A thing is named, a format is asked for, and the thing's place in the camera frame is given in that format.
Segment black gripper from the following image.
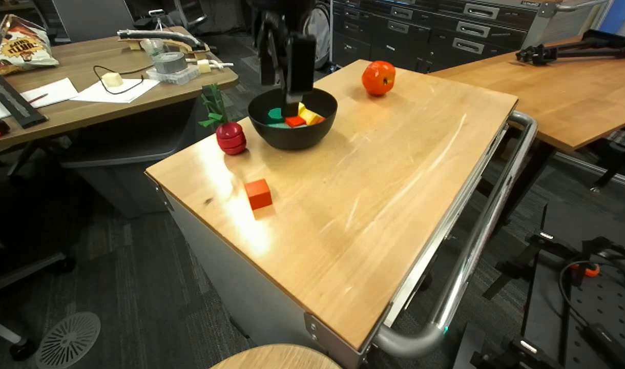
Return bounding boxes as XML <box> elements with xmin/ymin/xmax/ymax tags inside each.
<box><xmin>246</xmin><ymin>0</ymin><xmax>328</xmax><ymax>106</ymax></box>

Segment red radish toy green leaves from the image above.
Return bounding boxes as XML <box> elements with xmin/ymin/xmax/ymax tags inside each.
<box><xmin>197</xmin><ymin>82</ymin><xmax>250</xmax><ymax>158</ymax></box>

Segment orange pumpkin toy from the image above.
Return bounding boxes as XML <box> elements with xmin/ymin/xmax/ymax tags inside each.
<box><xmin>360</xmin><ymin>58</ymin><xmax>398</xmax><ymax>99</ymax></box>

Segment red wooden cube block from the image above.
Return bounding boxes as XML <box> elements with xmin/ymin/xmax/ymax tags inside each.
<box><xmin>244</xmin><ymin>176</ymin><xmax>274</xmax><ymax>211</ymax></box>

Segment black bowl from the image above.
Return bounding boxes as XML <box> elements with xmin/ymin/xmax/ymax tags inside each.
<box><xmin>246</xmin><ymin>86</ymin><xmax>339</xmax><ymax>153</ymax></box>

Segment white round fan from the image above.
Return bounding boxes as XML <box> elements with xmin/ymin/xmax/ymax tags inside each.
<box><xmin>313</xmin><ymin>3</ymin><xmax>336</xmax><ymax>73</ymax></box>

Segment grey tape roll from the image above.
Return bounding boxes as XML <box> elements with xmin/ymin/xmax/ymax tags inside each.
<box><xmin>148</xmin><ymin>49</ymin><xmax>192</xmax><ymax>86</ymax></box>

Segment black white curved headset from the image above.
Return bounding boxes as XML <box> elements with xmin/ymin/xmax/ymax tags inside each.
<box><xmin>114</xmin><ymin>25</ymin><xmax>213</xmax><ymax>55</ymax></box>

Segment white paper sheet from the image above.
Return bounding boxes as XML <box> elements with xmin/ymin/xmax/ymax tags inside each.
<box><xmin>0</xmin><ymin>77</ymin><xmax>81</xmax><ymax>121</ymax></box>
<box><xmin>69</xmin><ymin>77</ymin><xmax>161</xmax><ymax>106</ymax></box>

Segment white power adapter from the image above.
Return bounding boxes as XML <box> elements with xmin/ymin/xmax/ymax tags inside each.
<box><xmin>100</xmin><ymin>70</ymin><xmax>127</xmax><ymax>90</ymax></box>

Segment grey office chair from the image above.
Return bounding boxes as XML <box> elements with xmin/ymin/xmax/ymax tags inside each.
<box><xmin>46</xmin><ymin>0</ymin><xmax>136</xmax><ymax>45</ymax></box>

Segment wooden office desk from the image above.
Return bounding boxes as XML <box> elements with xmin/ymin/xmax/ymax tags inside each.
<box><xmin>0</xmin><ymin>33</ymin><xmax>239</xmax><ymax>160</ymax></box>

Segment wooden table cart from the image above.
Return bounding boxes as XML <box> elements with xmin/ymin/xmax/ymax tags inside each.
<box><xmin>146</xmin><ymin>173</ymin><xmax>396</xmax><ymax>369</ymax></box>

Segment black folded tripod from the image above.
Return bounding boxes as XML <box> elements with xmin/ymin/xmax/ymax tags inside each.
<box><xmin>515</xmin><ymin>28</ymin><xmax>625</xmax><ymax>69</ymax></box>

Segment chips bag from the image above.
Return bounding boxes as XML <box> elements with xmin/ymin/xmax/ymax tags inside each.
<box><xmin>0</xmin><ymin>12</ymin><xmax>62</xmax><ymax>77</ymax></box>

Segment black flat bar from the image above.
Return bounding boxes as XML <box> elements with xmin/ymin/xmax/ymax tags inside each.
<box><xmin>0</xmin><ymin>69</ymin><xmax>49</xmax><ymax>131</ymax></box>

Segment grey plastic bin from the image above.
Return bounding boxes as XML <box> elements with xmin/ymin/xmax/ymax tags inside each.
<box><xmin>523</xmin><ymin>0</ymin><xmax>611</xmax><ymax>49</ymax></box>

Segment long wooden table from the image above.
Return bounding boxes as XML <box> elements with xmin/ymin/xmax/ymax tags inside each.
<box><xmin>430</xmin><ymin>38</ymin><xmax>625</xmax><ymax>154</ymax></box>

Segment round wooden stool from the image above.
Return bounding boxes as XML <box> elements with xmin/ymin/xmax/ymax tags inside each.
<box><xmin>208</xmin><ymin>343</ymin><xmax>344</xmax><ymax>369</ymax></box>

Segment black office chair base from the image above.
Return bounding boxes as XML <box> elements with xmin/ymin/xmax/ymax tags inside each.
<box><xmin>0</xmin><ymin>224</ymin><xmax>77</xmax><ymax>364</ymax></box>

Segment blue panel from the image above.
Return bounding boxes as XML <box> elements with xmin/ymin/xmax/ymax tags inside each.
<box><xmin>595</xmin><ymin>0</ymin><xmax>625</xmax><ymax>38</ymax></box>

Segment round grey floor grate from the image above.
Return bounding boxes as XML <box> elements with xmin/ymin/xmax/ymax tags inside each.
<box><xmin>32</xmin><ymin>310</ymin><xmax>103</xmax><ymax>369</ymax></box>

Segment orange clamp knob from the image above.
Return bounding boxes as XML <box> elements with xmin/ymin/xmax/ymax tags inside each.
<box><xmin>571</xmin><ymin>261</ymin><xmax>605</xmax><ymax>281</ymax></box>

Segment white cable plug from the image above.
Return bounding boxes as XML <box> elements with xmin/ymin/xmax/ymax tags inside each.
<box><xmin>191</xmin><ymin>55</ymin><xmax>236</xmax><ymax>75</ymax></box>

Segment steel cart handle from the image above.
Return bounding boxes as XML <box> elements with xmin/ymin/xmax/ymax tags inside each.
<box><xmin>373</xmin><ymin>111</ymin><xmax>538</xmax><ymax>362</ymax></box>

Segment black camera stand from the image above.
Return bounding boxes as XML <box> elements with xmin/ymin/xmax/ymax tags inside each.
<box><xmin>471</xmin><ymin>203</ymin><xmax>625</xmax><ymax>369</ymax></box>

